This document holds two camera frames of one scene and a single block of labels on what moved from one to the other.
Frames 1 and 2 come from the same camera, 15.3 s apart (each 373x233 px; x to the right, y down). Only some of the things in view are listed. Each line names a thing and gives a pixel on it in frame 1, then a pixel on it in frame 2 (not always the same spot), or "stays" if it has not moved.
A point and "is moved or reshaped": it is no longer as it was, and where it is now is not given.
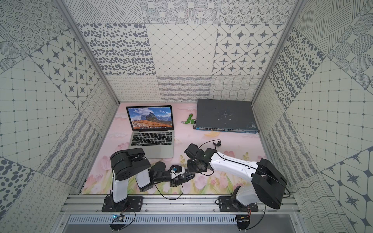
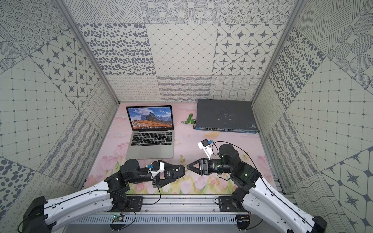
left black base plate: [132, 204] stays
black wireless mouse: [188, 175] is moved or reshaped
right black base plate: [226, 204] stays
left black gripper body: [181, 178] → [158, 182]
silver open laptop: [153, 130] stays
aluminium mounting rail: [171, 204] stays
